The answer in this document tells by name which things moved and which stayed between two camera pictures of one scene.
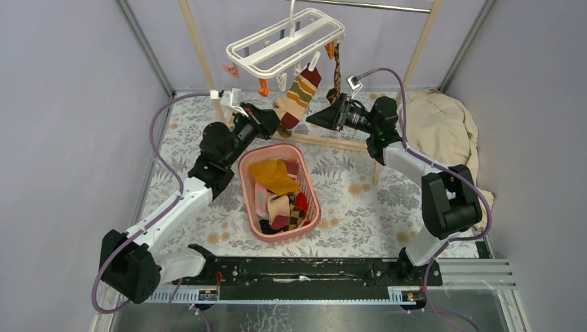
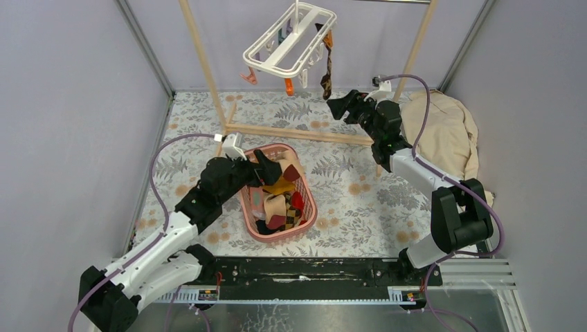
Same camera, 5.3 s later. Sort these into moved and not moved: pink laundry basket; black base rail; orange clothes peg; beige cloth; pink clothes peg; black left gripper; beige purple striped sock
Moved: black left gripper; orange clothes peg; pink clothes peg
Not moved: beige cloth; pink laundry basket; beige purple striped sock; black base rail
